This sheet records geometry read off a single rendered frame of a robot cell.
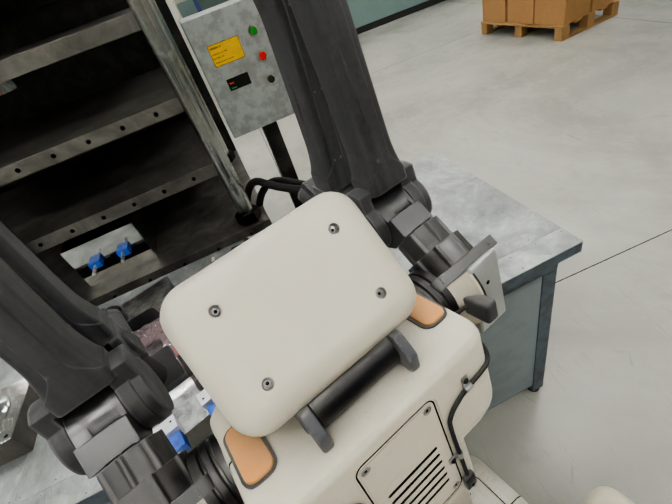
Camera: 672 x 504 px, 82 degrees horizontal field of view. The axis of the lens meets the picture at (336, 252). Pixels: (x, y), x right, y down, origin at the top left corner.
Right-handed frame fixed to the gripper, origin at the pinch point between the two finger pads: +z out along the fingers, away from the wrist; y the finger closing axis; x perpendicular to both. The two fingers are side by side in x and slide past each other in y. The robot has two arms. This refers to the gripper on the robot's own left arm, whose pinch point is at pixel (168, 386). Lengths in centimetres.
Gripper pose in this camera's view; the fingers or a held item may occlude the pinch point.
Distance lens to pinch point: 86.6
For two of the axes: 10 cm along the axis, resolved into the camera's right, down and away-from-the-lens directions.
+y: -7.7, 5.5, -3.2
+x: 6.4, 6.8, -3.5
